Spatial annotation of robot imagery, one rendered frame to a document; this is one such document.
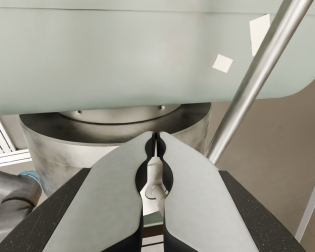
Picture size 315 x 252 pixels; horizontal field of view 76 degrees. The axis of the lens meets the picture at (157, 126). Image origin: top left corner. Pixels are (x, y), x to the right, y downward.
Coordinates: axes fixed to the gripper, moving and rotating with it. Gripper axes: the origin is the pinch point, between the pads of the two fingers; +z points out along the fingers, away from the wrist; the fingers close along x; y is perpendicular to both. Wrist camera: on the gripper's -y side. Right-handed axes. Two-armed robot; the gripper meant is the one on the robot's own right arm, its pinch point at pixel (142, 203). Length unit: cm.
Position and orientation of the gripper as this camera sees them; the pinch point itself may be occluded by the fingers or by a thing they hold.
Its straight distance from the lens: 52.7
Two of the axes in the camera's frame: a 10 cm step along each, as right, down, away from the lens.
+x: 2.0, 4.7, -8.6
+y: -0.4, 8.8, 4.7
